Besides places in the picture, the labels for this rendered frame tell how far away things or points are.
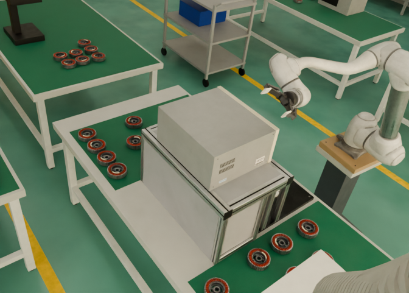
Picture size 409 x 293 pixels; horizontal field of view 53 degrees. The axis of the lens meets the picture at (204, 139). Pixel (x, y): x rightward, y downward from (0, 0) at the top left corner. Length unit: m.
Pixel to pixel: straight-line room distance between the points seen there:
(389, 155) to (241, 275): 1.18
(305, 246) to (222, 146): 0.76
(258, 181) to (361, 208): 1.89
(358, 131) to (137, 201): 1.43
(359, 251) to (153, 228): 1.07
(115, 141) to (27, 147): 1.39
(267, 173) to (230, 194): 0.24
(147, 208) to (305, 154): 2.15
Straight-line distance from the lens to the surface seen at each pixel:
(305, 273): 1.54
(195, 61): 4.82
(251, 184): 1.90
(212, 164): 1.72
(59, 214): 3.26
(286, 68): 2.06
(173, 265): 2.02
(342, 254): 2.27
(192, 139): 1.78
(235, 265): 2.05
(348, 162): 2.77
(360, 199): 3.77
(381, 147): 2.63
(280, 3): 5.29
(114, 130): 2.73
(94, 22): 4.24
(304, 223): 2.28
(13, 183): 2.45
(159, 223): 2.17
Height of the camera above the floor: 2.41
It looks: 38 degrees down
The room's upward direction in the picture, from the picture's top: 8 degrees clockwise
